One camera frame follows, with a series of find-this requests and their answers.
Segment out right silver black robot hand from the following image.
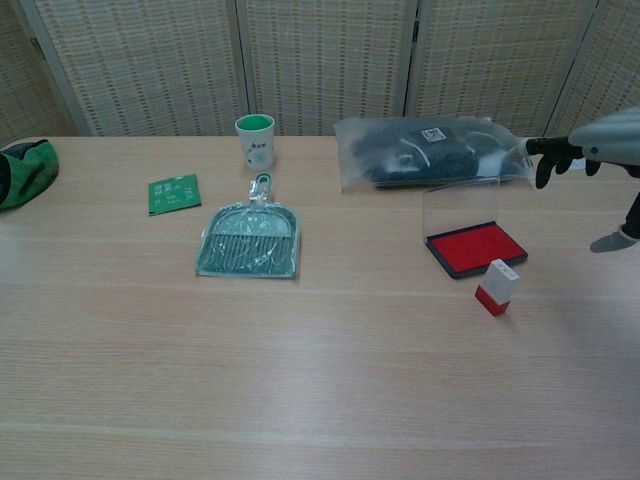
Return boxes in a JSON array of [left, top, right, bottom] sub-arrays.
[[517, 104, 640, 254]]

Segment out white and red stamp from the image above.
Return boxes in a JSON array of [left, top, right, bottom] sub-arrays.
[[474, 258, 515, 318]]

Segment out red ink pad clear lid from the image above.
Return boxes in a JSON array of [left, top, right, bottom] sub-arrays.
[[422, 177, 530, 280]]

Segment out clear bag with black items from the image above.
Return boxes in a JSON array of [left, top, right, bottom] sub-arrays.
[[333, 115, 536, 195]]

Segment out white paper cup green inside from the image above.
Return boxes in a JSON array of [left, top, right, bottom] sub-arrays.
[[234, 113, 277, 170]]

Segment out green dustpan brush set packaged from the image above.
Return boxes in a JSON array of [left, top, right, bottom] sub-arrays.
[[193, 172, 303, 279]]

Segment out green circuit board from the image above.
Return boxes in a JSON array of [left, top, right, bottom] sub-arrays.
[[147, 173, 203, 217]]

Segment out woven folding screen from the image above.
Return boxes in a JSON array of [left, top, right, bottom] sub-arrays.
[[0, 0, 640, 139]]

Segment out green and black cloth bag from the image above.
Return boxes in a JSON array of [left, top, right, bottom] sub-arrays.
[[0, 139, 60, 214]]

